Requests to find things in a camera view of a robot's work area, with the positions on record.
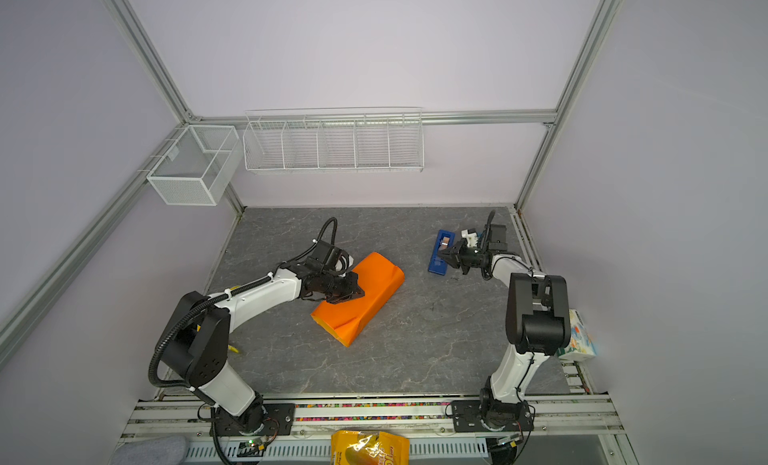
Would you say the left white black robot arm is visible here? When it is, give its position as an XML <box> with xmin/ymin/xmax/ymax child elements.
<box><xmin>147</xmin><ymin>217</ymin><xmax>365</xmax><ymax>431</ymax></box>

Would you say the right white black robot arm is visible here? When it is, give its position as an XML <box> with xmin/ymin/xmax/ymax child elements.
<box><xmin>437</xmin><ymin>212</ymin><xmax>571</xmax><ymax>427</ymax></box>

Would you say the blue tape dispenser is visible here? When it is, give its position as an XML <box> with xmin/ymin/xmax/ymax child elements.
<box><xmin>428</xmin><ymin>229</ymin><xmax>455</xmax><ymax>276</ymax></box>

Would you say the green white tissue pack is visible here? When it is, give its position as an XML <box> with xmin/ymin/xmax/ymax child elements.
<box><xmin>557</xmin><ymin>309</ymin><xmax>597</xmax><ymax>362</ymax></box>

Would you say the yellow snack bag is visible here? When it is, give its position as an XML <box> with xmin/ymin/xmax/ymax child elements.
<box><xmin>331</xmin><ymin>430</ymin><xmax>410</xmax><ymax>465</ymax></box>

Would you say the white mesh square basket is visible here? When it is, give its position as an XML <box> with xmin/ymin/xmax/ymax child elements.
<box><xmin>147</xmin><ymin>125</ymin><xmax>244</xmax><ymax>206</ymax></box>

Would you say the grey cloth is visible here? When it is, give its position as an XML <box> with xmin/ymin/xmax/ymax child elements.
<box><xmin>110</xmin><ymin>436</ymin><xmax>189</xmax><ymax>465</ymax></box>

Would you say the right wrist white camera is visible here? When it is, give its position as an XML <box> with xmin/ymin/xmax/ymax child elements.
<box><xmin>461</xmin><ymin>228</ymin><xmax>479</xmax><ymax>248</ymax></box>

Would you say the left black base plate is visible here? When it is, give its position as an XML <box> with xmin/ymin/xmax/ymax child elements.
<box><xmin>211</xmin><ymin>402</ymin><xmax>296</xmax><ymax>437</ymax></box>

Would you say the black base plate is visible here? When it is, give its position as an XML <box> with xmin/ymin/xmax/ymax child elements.
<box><xmin>446</xmin><ymin>399</ymin><xmax>535</xmax><ymax>433</ymax></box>
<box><xmin>211</xmin><ymin>402</ymin><xmax>296</xmax><ymax>437</ymax></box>

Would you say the white wire long shelf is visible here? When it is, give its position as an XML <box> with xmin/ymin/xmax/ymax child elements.
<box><xmin>243</xmin><ymin>107</ymin><xmax>425</xmax><ymax>173</ymax></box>

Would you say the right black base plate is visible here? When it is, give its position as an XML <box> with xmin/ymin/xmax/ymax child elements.
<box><xmin>446</xmin><ymin>399</ymin><xmax>535</xmax><ymax>433</ymax></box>

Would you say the aluminium rail frame base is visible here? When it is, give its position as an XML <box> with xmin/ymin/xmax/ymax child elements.
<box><xmin>119</xmin><ymin>395</ymin><xmax>625</xmax><ymax>442</ymax></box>

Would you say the white slotted cable duct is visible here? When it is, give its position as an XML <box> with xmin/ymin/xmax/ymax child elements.
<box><xmin>222</xmin><ymin>437</ymin><xmax>492</xmax><ymax>464</ymax></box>

